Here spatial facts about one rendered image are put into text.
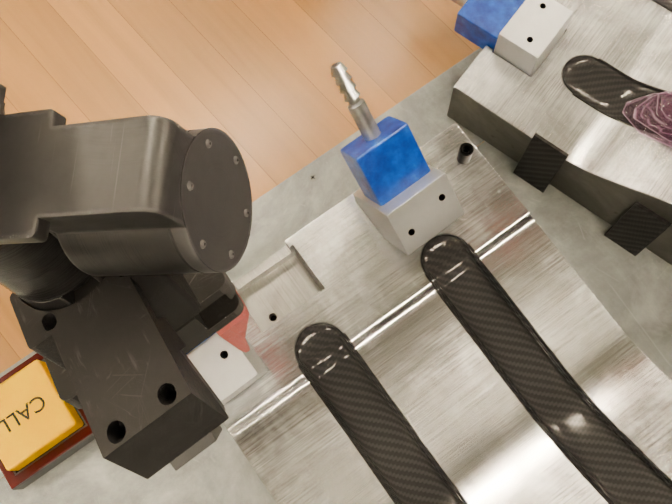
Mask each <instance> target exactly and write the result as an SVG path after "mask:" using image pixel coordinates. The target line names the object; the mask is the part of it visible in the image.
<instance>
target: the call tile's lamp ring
mask: <svg viewBox="0 0 672 504"><path fill-rule="evenodd" d="M42 359H44V357H43V356H41V355H40V354H38V353H36V354H35V355H33V356H32V357H31V358H29V359H28V360H26V361H25V362H23V363H22V364H20V365H19V366H17V367H16V368H14V369H13V370H11V371H10V372H8V373H7V374H6V375H4V376H3V377H1V378H0V384H1V383H2V382H4V381H5V380H7V379H8V378H10V377H11V376H13V375H14V374H16V373H17V372H19V371H20V370H21V369H23V368H24V367H26V366H27V365H29V364H30V363H32V362H33V361H35V360H40V361H41V360H42ZM78 410H79V411H80V413H81V415H82V416H83V418H84V420H85V421H86V423H87V426H86V427H85V428H83V429H82V430H80V431H79V432H77V433H76V434H75V435H73V436H72V437H70V438H69V439H67V440H66V441H65V442H63V443H62V444H60V445H59V446H57V447H56V448H55V449H53V450H52V451H50V452H49V453H47V454H46V455H45V456H43V457H42V458H40V459H39V460H37V461H36V462H35V463H33V464H32V465H30V466H29V467H27V468H26V469H25V470H23V471H22V472H20V473H19V474H17V475H16V476H15V474H14V473H13V471H8V470H7V469H6V468H5V466H4V464H3V463H2V461H1V459H0V469H1V471H2V473H3V474H4V476H5V478H6V480H7V481H8V483H9V485H10V487H11V488H12V489H13V488H15V487H16V486H18V485H19V484H20V483H22V482H23V481H25V480H26V479H28V478H29V477H30V476H32V475H33V474H35V473H36V472H38V471H39V470H40V469H42V468H43V467H45V466H46V465H48V464H49V463H50V462H52V461H53V460H55V459H56V458H58V457H59V456H60V455H62V454H63V453H65V452H66V451H68V450H69V449H70V448H72V447H73V446H75V445H76V444H77V443H79V442H80V441H82V440H83V439H85V438H86V437H87V436H89V435H90V434H92V430H91V428H90V426H89V423H88V421H87V418H86V416H85V414H84V411H83V409H78Z"/></svg>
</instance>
